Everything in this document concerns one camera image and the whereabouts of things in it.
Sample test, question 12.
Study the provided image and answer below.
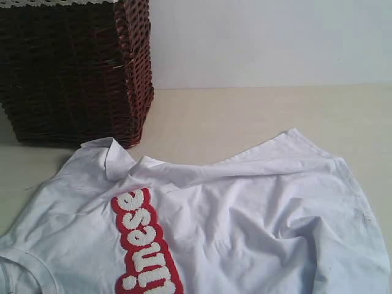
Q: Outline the white t-shirt red lettering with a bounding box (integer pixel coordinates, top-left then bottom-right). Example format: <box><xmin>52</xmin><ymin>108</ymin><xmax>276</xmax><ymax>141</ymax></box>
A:
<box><xmin>1</xmin><ymin>129</ymin><xmax>390</xmax><ymax>293</ymax></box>

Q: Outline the brown wicker laundry basket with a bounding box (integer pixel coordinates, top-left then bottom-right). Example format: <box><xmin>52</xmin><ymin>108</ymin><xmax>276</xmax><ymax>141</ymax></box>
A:
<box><xmin>1</xmin><ymin>1</ymin><xmax>154</xmax><ymax>148</ymax></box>

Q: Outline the white lace cloth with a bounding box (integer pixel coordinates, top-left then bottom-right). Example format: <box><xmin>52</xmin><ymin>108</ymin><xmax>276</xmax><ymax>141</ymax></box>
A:
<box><xmin>1</xmin><ymin>0</ymin><xmax>118</xmax><ymax>9</ymax></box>

